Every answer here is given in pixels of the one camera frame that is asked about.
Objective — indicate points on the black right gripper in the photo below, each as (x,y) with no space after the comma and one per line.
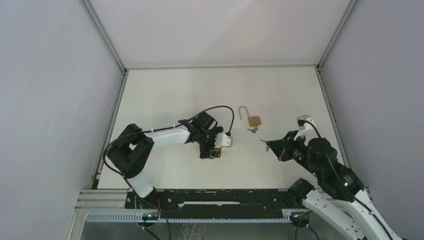
(278,146)

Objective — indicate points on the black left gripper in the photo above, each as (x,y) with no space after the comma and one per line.
(204,151)

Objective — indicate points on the silver key bunch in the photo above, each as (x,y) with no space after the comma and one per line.
(254,129)
(265,144)

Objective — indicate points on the short shackle brass padlock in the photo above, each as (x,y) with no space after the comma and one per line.
(215,153)

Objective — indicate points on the long shackle brass padlock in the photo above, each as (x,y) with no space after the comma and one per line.
(253,121)

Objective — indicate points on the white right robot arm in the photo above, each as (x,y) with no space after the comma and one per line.
(340,182)

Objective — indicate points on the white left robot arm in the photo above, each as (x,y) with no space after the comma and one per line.
(128,154)

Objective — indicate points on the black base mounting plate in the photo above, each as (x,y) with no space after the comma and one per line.
(218,204)

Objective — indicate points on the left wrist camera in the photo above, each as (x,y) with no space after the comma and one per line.
(223,140)

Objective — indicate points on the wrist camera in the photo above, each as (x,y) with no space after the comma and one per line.
(306,126)
(223,140)

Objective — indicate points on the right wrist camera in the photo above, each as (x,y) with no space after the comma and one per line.
(306,126)

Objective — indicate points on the aluminium frame rails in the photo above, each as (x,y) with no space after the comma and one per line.
(101,200)

